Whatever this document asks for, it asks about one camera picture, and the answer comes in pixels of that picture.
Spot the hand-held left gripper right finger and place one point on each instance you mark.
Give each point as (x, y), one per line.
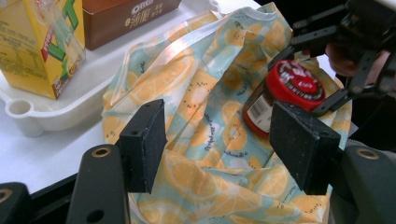
(302, 149)

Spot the lemon-print cloth bag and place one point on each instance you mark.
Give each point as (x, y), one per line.
(193, 93)

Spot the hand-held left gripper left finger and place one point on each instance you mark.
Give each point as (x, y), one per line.
(141, 149)

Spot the yellow drink carton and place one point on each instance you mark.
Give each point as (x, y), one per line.
(25, 46)

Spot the white plastic tray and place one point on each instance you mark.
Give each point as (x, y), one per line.
(62, 109)

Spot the red-lidded jar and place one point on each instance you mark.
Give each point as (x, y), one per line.
(292, 84)

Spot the brown cookie box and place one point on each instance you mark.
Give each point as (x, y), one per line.
(124, 21)

